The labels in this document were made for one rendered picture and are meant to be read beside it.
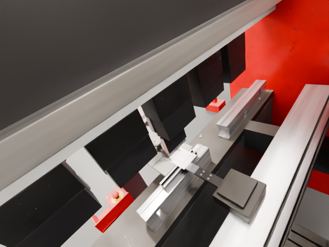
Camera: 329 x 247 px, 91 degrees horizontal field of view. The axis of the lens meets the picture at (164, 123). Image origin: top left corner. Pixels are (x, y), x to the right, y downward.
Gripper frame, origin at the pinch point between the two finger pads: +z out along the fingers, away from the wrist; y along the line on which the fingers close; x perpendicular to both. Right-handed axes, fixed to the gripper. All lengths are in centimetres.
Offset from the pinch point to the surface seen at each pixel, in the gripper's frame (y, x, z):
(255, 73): 84, 1, 4
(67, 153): -29.4, -29.5, -17.6
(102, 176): -27, 180, -18
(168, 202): -16.1, -2.3, 13.3
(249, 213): -6.8, -27.4, 23.3
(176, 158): -1.3, -1.4, 4.0
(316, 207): 69, 26, 112
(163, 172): -9.5, -1.4, 4.2
